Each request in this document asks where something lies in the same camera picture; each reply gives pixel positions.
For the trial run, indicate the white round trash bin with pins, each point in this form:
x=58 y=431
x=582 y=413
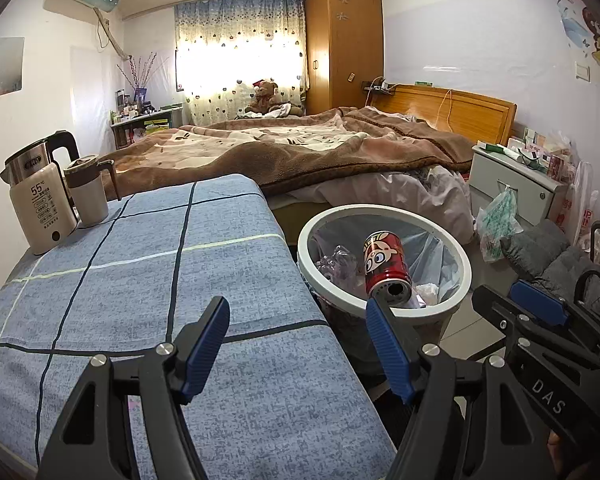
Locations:
x=320 y=290

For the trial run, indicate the cream electric kettle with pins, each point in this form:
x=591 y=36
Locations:
x=37 y=200

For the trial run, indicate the air conditioner pipe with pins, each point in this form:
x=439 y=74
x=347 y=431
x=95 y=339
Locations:
x=112 y=35

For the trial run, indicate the white wall switch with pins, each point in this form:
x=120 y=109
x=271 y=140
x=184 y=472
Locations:
x=583 y=70

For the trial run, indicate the silver wall poster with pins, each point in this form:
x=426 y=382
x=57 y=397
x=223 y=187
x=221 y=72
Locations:
x=5 y=67

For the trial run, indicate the clear bin liner bag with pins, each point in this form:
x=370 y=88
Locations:
x=430 y=255

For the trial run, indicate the wooden wardrobe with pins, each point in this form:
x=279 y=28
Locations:
x=345 y=45

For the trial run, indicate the brown bed blanket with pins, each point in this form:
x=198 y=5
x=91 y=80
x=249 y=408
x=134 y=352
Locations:
x=280 y=152

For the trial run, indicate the green printed plastic bag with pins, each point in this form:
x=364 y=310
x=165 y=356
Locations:
x=497 y=225

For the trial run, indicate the small wall shelf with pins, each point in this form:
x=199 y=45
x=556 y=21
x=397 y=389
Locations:
x=377 y=88

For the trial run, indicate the cluttered white desk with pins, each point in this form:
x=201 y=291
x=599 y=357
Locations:
x=145 y=127

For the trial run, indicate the person's right hand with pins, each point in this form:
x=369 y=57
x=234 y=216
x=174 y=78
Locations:
x=557 y=442

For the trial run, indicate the white tissue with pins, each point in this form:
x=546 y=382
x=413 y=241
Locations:
x=426 y=292

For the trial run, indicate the grey nightstand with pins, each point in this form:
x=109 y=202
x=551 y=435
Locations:
x=515 y=195

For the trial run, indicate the brown teddy bear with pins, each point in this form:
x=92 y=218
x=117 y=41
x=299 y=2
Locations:
x=265 y=97

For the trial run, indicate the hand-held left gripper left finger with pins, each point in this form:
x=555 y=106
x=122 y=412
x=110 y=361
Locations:
x=205 y=345

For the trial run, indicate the white brown lidded mug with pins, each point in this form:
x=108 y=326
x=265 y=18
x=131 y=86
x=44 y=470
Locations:
x=90 y=195

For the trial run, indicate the heart print curtain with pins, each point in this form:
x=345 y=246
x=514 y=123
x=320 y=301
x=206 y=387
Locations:
x=230 y=30

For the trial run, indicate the wooden bed headboard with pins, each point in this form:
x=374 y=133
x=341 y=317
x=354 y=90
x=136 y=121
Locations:
x=470 y=115

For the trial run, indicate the white red printed plastic bag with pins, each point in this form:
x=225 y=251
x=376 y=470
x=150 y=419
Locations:
x=580 y=205

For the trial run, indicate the pale pink bedsheet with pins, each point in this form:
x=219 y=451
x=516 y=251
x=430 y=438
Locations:
x=405 y=195

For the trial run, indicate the grey chair cushion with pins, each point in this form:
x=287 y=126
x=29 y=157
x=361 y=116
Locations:
x=545 y=255

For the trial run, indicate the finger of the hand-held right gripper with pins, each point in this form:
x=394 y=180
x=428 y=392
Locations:
x=537 y=301
x=500 y=312

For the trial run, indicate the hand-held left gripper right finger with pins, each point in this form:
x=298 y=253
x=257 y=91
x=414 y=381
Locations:
x=387 y=350

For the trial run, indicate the crushed clear plastic bottle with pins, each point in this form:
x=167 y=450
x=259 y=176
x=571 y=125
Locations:
x=337 y=262

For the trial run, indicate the blue checked tablecloth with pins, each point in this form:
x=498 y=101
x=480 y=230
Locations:
x=130 y=300

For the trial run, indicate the pile of small boxes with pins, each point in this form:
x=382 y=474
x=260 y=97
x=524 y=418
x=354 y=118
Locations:
x=545 y=152

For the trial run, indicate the red cartoon drink can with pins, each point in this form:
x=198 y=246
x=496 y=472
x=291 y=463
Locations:
x=385 y=265

